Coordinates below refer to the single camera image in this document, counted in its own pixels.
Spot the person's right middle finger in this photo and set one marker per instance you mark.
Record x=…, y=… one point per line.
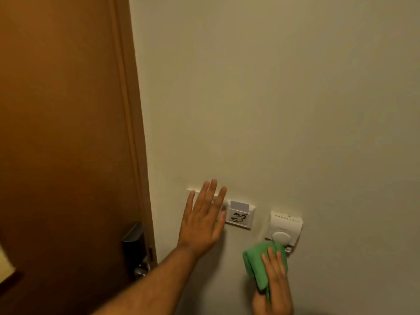
x=273, y=260

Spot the person's left middle finger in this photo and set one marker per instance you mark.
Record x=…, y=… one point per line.
x=211, y=197

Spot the cream door sign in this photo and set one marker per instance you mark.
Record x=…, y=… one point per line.
x=5, y=267

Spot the white wall thermostat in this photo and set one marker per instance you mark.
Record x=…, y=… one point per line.
x=284, y=226

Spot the white light switch plate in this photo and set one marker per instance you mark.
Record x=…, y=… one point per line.
x=196, y=191

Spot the black electronic door lock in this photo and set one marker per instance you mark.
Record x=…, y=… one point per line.
x=134, y=246

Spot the green cleaning cloth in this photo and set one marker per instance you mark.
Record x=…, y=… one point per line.
x=257, y=262

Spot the person's left forearm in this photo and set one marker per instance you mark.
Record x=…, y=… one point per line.
x=147, y=285

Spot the brown wooden door frame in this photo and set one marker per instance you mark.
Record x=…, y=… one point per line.
x=134, y=127

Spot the person's left hand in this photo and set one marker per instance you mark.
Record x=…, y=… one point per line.
x=198, y=229

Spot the person's left little finger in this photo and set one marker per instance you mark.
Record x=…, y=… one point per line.
x=189, y=206

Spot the person's left thumb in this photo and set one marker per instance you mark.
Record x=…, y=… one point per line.
x=221, y=230

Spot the person's right hand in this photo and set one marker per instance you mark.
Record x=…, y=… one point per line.
x=279, y=291

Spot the white key card holder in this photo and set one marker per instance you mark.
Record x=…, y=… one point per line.
x=244, y=223

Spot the brown wooden door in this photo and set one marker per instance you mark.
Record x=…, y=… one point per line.
x=62, y=144

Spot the person's right thumb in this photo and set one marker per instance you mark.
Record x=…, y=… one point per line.
x=258, y=303

